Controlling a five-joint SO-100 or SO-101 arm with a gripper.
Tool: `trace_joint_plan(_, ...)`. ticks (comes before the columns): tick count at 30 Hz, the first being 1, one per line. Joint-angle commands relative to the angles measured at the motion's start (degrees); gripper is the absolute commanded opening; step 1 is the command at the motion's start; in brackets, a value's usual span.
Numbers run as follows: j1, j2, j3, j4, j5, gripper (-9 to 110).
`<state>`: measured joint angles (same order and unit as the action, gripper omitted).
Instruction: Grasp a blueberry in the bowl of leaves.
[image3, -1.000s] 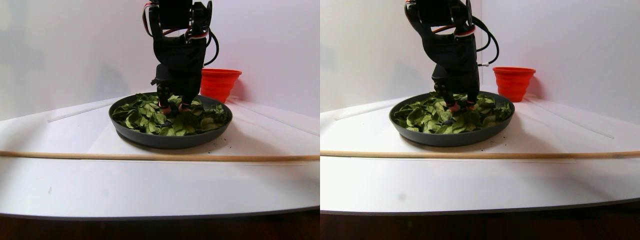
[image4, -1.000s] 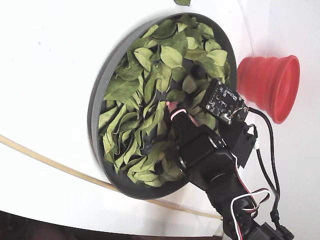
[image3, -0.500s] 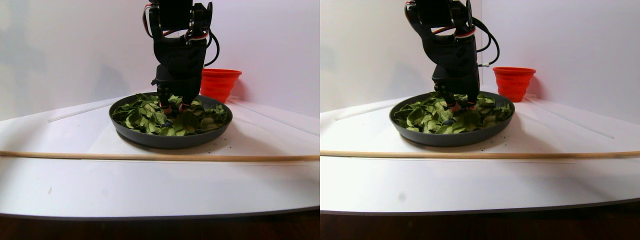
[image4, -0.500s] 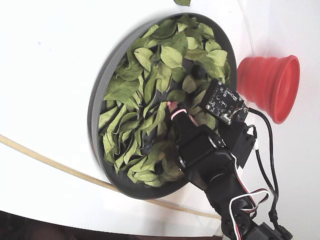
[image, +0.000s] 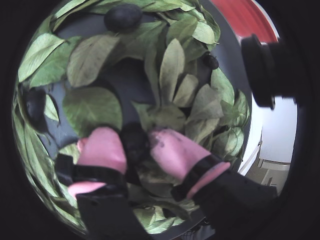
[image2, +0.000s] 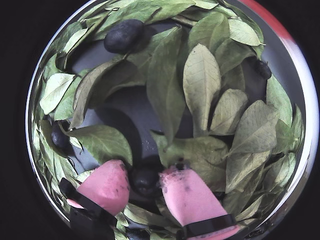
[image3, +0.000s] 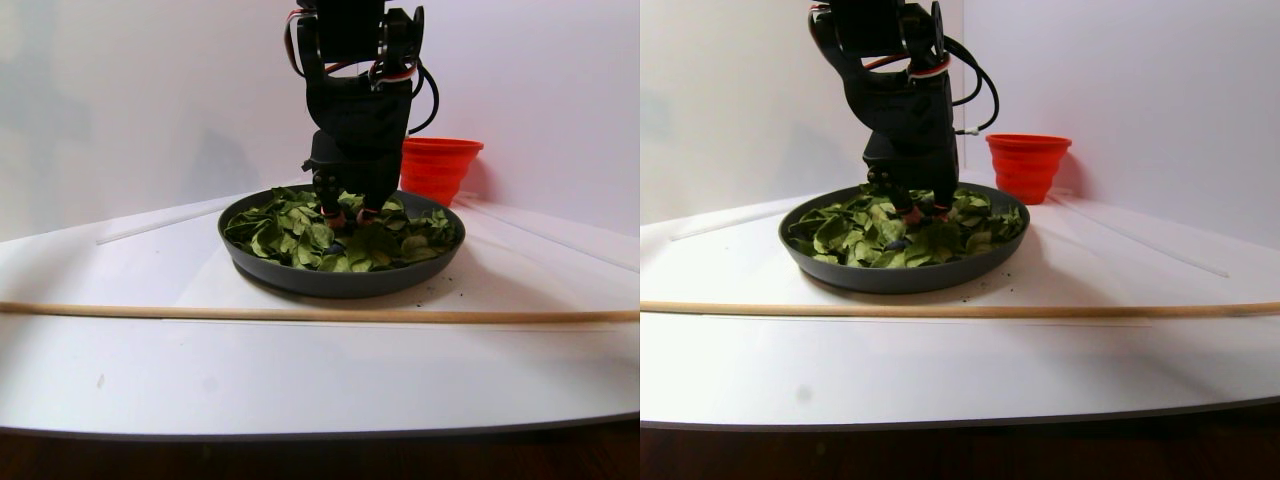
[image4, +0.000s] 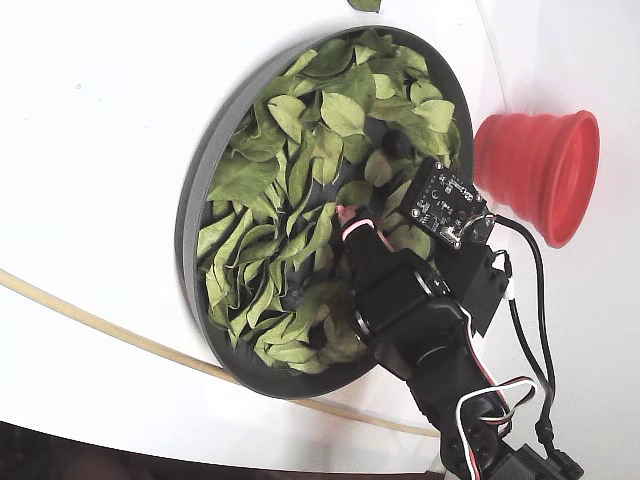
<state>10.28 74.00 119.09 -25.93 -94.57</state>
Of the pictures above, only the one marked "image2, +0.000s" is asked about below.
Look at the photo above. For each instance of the long dark green leaf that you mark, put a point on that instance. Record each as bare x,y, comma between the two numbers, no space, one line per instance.
165,87

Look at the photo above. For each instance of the small pale green leaf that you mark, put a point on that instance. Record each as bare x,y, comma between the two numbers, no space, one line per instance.
228,110
75,38

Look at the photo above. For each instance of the pale long green leaf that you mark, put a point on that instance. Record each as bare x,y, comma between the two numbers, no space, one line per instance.
201,85

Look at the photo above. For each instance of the broad pale green leaf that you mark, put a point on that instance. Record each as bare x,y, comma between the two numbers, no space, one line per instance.
243,32

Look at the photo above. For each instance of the pale curled green leaf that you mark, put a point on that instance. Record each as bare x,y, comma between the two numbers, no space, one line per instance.
56,91

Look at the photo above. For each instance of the veined green leaf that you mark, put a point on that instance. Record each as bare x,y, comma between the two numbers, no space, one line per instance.
100,143

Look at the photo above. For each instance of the narrow olive green leaf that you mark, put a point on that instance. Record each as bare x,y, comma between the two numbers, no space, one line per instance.
92,90

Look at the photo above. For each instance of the speckled pale green leaf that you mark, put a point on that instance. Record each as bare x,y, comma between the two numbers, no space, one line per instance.
255,127

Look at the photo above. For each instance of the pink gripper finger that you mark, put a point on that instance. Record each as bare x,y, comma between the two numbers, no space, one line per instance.
192,197
107,185

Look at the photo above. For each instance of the large oval blueberry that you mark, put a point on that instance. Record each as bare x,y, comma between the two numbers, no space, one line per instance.
123,35

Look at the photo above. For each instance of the tall green leaf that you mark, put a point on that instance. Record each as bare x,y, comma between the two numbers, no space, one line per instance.
278,100

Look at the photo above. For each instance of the dark grey bowl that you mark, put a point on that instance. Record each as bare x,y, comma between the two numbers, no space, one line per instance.
130,105

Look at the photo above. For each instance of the small round blueberry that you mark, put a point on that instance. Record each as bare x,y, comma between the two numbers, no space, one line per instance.
59,137
262,70
143,180

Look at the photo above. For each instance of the spotted green leaf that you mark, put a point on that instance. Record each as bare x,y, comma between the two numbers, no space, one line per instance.
197,152

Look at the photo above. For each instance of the red ribbed plastic container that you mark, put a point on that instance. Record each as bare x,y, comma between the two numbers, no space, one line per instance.
275,22

